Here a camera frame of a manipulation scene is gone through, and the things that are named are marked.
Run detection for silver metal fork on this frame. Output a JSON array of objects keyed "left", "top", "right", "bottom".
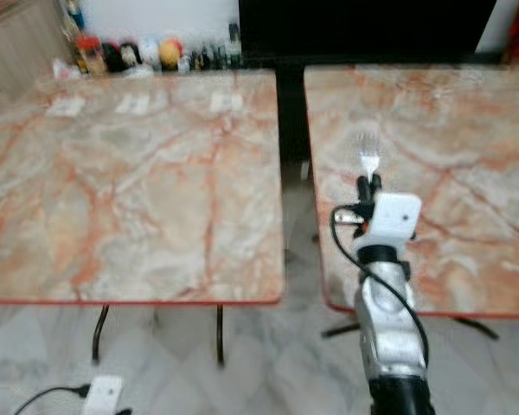
[{"left": 358, "top": 131, "right": 382, "bottom": 181}]

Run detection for marble pattern table red rim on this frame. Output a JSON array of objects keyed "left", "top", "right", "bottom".
[
  {"left": 303, "top": 64, "right": 519, "bottom": 341},
  {"left": 0, "top": 69, "right": 287, "bottom": 367}
]

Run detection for black television stand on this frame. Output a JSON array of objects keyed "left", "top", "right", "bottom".
[{"left": 275, "top": 55, "right": 314, "bottom": 163}]

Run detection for black television screen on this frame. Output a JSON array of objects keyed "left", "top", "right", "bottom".
[{"left": 237, "top": 0, "right": 499, "bottom": 60}]

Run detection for tall dark bottle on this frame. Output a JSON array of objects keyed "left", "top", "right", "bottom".
[{"left": 227, "top": 23, "right": 243, "bottom": 68}]

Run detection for light wooden cabinet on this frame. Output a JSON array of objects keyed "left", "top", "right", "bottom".
[{"left": 0, "top": 0, "right": 70, "bottom": 92}]

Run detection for white plastic bag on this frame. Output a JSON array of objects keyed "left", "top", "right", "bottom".
[{"left": 52, "top": 59, "right": 84, "bottom": 83}]

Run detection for yellow round container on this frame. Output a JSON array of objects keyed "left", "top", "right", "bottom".
[{"left": 160, "top": 38, "right": 183, "bottom": 71}]

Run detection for white jar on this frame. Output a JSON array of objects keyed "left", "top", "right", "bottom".
[{"left": 140, "top": 37, "right": 162, "bottom": 70}]

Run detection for red lid jar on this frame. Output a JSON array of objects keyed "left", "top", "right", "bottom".
[{"left": 77, "top": 35, "right": 106, "bottom": 77}]

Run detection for blue bottle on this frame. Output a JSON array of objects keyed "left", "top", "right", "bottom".
[{"left": 67, "top": 0, "right": 85, "bottom": 32}]

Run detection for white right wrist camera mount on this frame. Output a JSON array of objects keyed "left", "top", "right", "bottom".
[{"left": 353, "top": 192, "right": 422, "bottom": 252}]

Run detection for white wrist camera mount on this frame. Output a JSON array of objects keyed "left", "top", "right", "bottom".
[
  {"left": 353, "top": 192, "right": 422, "bottom": 252},
  {"left": 83, "top": 375, "right": 125, "bottom": 415}
]

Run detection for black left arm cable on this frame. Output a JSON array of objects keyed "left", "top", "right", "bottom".
[{"left": 12, "top": 384, "right": 93, "bottom": 415}]

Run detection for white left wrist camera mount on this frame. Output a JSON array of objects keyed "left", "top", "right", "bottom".
[{"left": 83, "top": 375, "right": 125, "bottom": 415}]

